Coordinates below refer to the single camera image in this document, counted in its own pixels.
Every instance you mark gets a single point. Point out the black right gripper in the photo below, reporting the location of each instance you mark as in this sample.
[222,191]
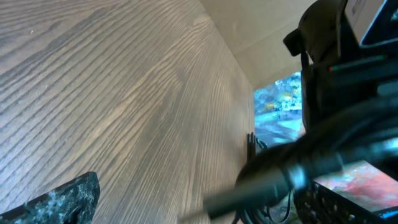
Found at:
[348,51]

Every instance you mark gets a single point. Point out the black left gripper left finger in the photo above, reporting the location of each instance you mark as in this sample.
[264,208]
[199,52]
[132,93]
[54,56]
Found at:
[73,202]

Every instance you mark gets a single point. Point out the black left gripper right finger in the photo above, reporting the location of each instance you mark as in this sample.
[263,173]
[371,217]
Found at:
[316,204]

